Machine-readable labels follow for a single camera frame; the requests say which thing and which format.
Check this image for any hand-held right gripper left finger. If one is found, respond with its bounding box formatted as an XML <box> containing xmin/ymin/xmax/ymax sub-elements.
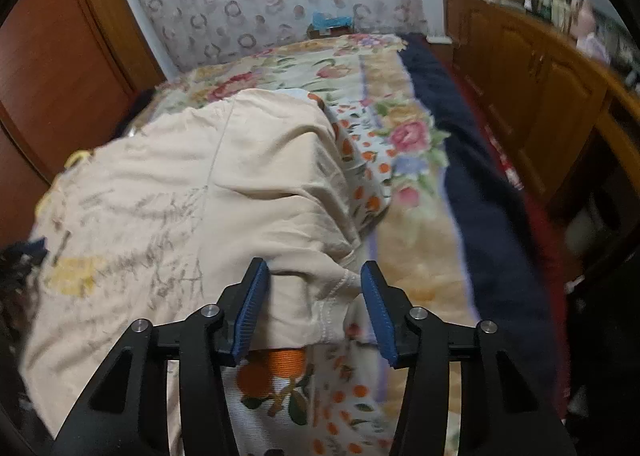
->
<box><xmin>50</xmin><ymin>257</ymin><xmax>273</xmax><ymax>456</ymax></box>

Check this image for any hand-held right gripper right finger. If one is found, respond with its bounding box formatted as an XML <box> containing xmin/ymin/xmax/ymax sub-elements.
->
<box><xmin>360</xmin><ymin>260</ymin><xmax>583</xmax><ymax>456</ymax></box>

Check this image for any beige small garment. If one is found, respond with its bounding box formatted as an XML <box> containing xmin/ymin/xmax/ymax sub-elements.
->
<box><xmin>20</xmin><ymin>89</ymin><xmax>363</xmax><ymax>456</ymax></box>

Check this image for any floral blanket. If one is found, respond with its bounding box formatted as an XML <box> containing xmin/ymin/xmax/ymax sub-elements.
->
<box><xmin>125</xmin><ymin>34</ymin><xmax>476</xmax><ymax>456</ymax></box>

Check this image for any orange fruit print blanket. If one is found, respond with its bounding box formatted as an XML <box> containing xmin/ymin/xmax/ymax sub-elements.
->
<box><xmin>220</xmin><ymin>89</ymin><xmax>401</xmax><ymax>456</ymax></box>

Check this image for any navy blanket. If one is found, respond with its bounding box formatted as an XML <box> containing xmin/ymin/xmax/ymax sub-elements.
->
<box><xmin>400</xmin><ymin>34</ymin><xmax>566</xmax><ymax>417</ymax></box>

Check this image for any red blanket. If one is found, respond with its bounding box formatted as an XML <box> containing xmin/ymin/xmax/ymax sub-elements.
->
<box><xmin>450</xmin><ymin>71</ymin><xmax>576</xmax><ymax>417</ymax></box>

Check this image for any white object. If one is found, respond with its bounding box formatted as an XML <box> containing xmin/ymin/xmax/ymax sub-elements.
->
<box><xmin>565</xmin><ymin>206</ymin><xmax>606</xmax><ymax>257</ymax></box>

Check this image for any dark cloth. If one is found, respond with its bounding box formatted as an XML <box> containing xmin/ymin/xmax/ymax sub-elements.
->
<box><xmin>0</xmin><ymin>239</ymin><xmax>48</xmax><ymax>437</ymax></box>

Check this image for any wooden cabinet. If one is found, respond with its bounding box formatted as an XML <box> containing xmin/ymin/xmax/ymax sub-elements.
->
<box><xmin>442</xmin><ymin>0</ymin><xmax>640</xmax><ymax>282</ymax></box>

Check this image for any blue box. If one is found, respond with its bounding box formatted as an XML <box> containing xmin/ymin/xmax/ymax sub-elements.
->
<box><xmin>306</xmin><ymin>11</ymin><xmax>356</xmax><ymax>40</ymax></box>

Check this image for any pink plush toy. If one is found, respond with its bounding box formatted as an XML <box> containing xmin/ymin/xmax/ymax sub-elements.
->
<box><xmin>572</xmin><ymin>0</ymin><xmax>613</xmax><ymax>64</ymax></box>

